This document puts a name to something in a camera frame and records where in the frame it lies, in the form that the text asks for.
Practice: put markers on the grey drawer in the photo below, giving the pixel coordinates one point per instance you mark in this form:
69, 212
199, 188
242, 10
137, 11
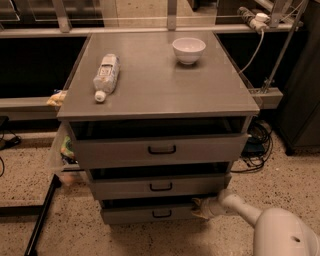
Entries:
104, 153
148, 210
160, 186

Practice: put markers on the clear plastic bin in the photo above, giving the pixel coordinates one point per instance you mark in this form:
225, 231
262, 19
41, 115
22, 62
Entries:
60, 161

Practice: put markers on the clear plastic bottle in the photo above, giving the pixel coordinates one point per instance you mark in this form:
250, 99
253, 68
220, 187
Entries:
106, 79

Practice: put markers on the grey drawer cabinet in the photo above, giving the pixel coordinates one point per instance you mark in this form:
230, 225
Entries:
156, 96

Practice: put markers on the grey middle drawer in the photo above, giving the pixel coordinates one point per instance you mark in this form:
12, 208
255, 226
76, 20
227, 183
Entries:
160, 186

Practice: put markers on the yellow crumpled wrapper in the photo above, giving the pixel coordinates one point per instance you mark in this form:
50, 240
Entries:
57, 98

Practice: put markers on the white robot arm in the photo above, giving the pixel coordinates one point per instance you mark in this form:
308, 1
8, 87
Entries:
277, 232

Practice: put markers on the white ceramic bowl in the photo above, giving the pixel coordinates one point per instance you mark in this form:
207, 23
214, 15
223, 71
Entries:
188, 50

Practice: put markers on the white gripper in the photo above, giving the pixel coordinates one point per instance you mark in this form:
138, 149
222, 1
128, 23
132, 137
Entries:
211, 209

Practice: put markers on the grey bottom drawer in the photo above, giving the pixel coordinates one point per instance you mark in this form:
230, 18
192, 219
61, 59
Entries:
148, 210

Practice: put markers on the grey top drawer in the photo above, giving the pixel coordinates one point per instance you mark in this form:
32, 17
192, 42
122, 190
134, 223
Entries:
104, 153

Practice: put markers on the white power strip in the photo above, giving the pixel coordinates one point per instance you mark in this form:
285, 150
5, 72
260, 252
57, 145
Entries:
257, 22

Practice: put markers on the dark cabinet at right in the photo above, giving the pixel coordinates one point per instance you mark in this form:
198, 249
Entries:
298, 115

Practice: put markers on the black metal floor frame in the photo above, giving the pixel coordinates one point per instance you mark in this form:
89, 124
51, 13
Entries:
40, 211

